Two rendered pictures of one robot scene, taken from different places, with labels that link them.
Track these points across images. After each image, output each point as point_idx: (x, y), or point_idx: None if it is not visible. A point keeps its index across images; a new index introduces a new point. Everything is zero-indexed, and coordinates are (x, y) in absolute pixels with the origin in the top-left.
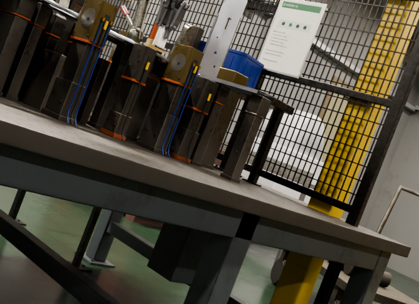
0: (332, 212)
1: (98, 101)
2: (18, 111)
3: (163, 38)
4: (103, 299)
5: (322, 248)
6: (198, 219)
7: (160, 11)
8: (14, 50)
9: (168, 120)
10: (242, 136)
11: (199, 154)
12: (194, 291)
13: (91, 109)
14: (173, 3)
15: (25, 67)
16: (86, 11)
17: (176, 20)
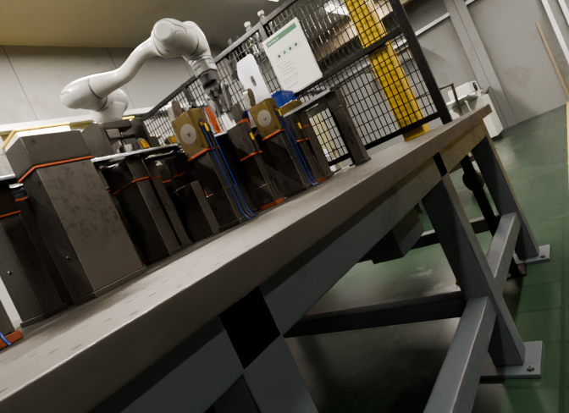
0: (425, 129)
1: None
2: (229, 234)
3: (231, 121)
4: (372, 311)
5: (466, 143)
6: (422, 184)
7: (211, 107)
8: (159, 207)
9: (295, 161)
10: (346, 127)
11: (324, 168)
12: (447, 242)
13: None
14: (215, 92)
15: (175, 215)
16: (182, 131)
17: (229, 100)
